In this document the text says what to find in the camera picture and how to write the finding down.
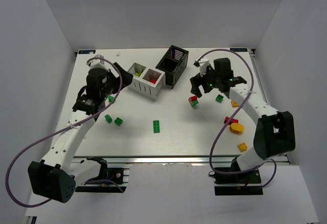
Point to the yellow oval lego piece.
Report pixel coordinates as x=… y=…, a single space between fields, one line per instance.
x=236 y=128

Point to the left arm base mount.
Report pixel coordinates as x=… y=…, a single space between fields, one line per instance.
x=110 y=179

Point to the green 2x4 lego plate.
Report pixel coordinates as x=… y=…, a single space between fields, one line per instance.
x=156 y=126

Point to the blue corner label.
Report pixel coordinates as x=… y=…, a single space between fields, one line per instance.
x=86 y=52
x=239 y=49

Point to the black two-compartment container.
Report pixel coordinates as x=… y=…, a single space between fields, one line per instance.
x=173 y=64

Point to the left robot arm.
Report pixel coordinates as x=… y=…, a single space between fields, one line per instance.
x=53 y=176

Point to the green 2x2 lego brick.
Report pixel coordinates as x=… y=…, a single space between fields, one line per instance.
x=118 y=121

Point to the white two-compartment container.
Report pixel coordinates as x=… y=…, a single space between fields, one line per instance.
x=142 y=85

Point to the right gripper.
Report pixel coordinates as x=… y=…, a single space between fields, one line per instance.
x=202 y=81

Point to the small green lego brick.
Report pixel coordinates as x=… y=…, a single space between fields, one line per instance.
x=108 y=118

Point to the red 2x4 lego brick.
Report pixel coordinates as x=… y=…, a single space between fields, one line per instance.
x=230 y=121

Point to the green printed lego brick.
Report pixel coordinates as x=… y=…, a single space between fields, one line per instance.
x=219 y=98

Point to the red and green lego stack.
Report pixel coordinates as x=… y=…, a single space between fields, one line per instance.
x=193 y=101

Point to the blue corner label right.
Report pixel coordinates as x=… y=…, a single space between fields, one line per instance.
x=239 y=49

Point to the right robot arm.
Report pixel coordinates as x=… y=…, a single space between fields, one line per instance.
x=274 y=134

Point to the blue corner label left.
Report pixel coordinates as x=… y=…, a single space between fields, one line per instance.
x=86 y=52

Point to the orange lego brick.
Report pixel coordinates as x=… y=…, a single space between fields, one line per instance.
x=234 y=104

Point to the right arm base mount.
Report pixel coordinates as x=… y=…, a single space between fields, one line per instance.
x=237 y=185

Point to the yellow 2x2 lego brick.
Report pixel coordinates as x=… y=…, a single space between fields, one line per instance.
x=242 y=147

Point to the green sloped lego brick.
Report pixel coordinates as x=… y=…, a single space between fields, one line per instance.
x=111 y=99

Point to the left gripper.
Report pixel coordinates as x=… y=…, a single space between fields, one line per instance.
x=118 y=74

